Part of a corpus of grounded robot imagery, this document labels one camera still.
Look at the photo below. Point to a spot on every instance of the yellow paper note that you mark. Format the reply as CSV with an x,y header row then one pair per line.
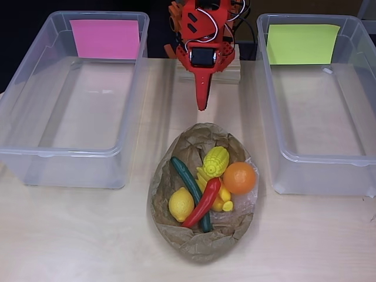
x,y
302,44

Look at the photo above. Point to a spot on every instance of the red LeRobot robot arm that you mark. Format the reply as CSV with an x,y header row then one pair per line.
x,y
202,20

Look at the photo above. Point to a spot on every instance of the yellow toy lemon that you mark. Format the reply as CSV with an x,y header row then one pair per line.
x,y
180,204

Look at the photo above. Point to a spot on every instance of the wooden base board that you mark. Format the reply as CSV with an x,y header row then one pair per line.
x,y
232,73

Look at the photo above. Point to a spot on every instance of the red toy chili pepper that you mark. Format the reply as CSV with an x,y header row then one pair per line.
x,y
205,199

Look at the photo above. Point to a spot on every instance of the brown paper bowl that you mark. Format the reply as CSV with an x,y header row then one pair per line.
x,y
199,243

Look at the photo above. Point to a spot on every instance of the toy orange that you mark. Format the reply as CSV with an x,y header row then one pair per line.
x,y
239,177

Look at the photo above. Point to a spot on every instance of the pink paper note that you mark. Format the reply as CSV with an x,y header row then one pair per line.
x,y
105,39

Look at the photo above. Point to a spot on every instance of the green toy cucumber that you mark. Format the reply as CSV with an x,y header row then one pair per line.
x,y
185,173

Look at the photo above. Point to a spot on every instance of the clear plastic bin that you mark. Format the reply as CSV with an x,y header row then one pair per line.
x,y
317,117
88,117

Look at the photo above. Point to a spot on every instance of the yellow toy corn cob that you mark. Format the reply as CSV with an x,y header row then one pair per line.
x,y
216,161

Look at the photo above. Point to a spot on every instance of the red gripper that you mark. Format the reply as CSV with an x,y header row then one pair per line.
x,y
202,58

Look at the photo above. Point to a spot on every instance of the yellow toy banana bunch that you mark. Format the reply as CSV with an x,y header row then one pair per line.
x,y
224,195

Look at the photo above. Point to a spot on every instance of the orange printed robot arm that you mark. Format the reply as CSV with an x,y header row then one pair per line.
x,y
177,11

